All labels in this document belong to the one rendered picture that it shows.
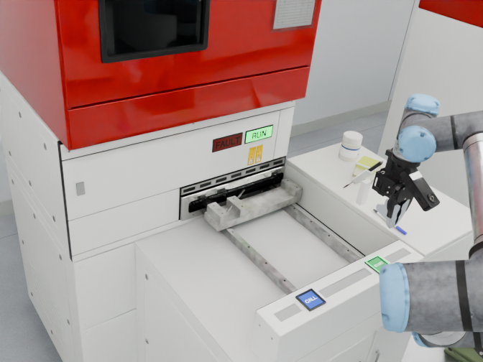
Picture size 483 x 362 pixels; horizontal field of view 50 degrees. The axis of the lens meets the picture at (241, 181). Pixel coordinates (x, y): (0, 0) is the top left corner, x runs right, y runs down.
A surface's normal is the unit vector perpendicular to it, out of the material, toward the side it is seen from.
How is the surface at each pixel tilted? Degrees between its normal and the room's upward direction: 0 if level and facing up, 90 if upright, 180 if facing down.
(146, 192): 90
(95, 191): 90
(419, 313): 75
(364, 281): 0
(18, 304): 0
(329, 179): 0
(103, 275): 90
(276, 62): 90
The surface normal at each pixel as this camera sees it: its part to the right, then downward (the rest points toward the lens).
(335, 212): -0.80, 0.25
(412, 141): -0.30, 0.50
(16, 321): 0.10, -0.84
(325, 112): 0.59, 0.48
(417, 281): -0.39, -0.57
